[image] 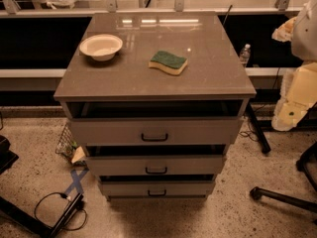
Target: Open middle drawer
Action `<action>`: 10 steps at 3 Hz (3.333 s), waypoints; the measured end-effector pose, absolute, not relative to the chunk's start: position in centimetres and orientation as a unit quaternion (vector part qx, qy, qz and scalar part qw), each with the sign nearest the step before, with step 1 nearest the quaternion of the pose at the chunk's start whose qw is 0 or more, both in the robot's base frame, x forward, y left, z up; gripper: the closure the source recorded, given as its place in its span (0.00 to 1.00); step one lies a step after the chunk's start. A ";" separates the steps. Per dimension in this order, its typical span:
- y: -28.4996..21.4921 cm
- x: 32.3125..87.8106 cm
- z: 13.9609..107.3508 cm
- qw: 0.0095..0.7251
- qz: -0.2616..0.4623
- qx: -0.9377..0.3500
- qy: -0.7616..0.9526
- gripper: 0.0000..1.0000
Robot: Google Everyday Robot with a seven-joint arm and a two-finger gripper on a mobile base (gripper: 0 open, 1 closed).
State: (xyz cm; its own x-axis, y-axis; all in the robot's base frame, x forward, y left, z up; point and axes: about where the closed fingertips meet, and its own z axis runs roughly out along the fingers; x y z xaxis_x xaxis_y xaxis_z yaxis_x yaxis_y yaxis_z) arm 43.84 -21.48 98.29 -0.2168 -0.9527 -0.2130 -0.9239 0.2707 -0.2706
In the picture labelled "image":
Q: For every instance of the grey drawer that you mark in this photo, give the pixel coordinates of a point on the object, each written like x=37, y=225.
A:
x=161, y=165
x=137, y=189
x=140, y=132

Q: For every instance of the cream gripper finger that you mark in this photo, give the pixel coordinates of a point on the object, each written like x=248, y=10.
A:
x=284, y=32

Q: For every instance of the green yellow sponge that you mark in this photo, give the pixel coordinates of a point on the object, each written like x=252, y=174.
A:
x=168, y=63

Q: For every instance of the black equipment left edge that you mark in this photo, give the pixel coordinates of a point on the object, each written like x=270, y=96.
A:
x=7, y=157

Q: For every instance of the blue tape cross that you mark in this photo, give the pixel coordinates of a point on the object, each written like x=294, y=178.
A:
x=77, y=176

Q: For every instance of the grey top drawer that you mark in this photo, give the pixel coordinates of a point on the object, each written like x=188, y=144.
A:
x=140, y=132

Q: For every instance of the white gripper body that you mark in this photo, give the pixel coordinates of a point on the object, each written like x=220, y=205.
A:
x=305, y=37

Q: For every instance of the clear plastic water bottle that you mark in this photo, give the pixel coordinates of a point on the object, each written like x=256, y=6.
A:
x=245, y=54

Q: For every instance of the white paper bowl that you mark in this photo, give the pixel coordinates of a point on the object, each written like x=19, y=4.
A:
x=101, y=47

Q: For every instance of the grey drawer cabinet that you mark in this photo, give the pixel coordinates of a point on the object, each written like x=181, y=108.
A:
x=213, y=85

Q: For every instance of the black floor stand leg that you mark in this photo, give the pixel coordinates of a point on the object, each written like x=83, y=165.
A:
x=12, y=212

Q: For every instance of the grey bottom drawer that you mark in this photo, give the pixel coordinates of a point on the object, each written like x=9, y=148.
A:
x=137, y=189

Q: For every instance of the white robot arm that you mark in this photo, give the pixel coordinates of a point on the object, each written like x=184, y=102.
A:
x=304, y=39

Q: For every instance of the black table leg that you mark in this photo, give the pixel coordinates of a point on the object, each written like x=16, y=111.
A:
x=258, y=130

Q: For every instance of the black office chair base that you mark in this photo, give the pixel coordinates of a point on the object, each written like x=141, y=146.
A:
x=298, y=190

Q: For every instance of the wire mesh waste basket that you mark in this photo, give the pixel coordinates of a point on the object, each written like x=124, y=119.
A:
x=69, y=149

